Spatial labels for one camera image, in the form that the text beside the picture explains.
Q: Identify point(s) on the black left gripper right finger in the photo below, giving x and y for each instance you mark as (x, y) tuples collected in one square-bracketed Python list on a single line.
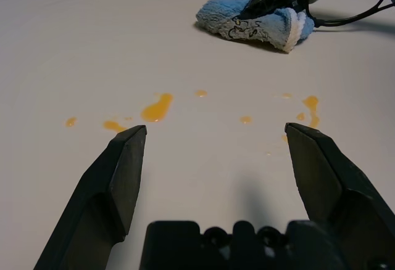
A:
[(333, 183)]

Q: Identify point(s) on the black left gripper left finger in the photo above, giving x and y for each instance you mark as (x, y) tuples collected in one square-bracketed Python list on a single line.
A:
[(102, 190)]

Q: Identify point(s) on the blue terry rag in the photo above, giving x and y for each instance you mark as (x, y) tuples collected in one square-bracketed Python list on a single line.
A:
[(222, 20)]

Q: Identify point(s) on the small orange liquid drop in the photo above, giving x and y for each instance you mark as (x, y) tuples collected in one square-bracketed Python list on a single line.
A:
[(246, 120), (201, 93), (112, 125), (71, 122)]

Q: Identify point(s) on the orange liquid puddle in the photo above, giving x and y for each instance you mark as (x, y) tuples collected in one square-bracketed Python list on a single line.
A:
[(155, 111), (311, 101)]

